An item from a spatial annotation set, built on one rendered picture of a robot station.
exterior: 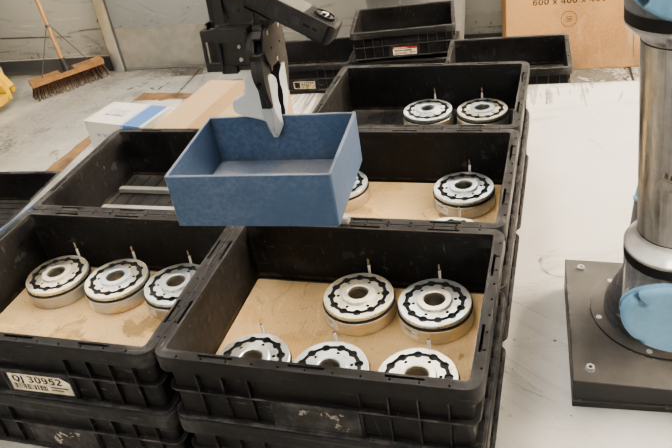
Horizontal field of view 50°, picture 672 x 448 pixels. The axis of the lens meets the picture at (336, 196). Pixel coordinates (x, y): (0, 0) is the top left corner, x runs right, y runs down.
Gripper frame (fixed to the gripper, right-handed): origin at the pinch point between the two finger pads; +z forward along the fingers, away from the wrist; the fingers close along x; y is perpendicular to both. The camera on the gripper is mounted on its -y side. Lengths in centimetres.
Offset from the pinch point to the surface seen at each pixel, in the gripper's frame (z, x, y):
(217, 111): 20, -61, 39
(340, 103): 18, -58, 9
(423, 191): 26.1, -32.6, -11.9
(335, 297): 25.9, 1.1, -4.3
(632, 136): 35, -78, -51
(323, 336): 29.5, 5.5, -3.3
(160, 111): 26, -77, 63
